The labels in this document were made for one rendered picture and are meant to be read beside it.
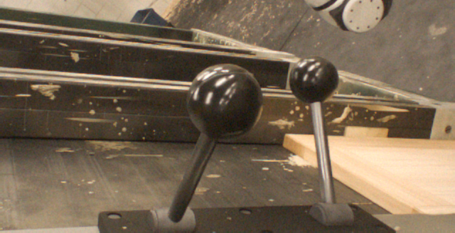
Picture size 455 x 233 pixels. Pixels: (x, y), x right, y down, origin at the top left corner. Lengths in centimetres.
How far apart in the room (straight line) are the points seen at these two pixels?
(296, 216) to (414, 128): 54
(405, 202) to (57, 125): 40
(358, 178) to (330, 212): 25
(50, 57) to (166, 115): 48
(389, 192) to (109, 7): 544
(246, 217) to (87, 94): 34
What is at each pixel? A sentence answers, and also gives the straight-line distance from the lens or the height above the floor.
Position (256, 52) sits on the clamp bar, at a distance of 145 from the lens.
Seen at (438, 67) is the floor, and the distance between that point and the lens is 256.
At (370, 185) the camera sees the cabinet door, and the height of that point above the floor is 124.
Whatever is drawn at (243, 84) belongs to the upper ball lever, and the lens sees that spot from 24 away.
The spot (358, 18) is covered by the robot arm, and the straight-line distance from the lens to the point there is 100.
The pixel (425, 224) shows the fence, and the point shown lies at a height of 131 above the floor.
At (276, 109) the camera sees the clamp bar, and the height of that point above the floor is 127.
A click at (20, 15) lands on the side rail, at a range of 214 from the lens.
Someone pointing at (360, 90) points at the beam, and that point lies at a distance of 127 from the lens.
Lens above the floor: 166
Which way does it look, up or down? 27 degrees down
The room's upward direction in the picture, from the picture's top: 52 degrees counter-clockwise
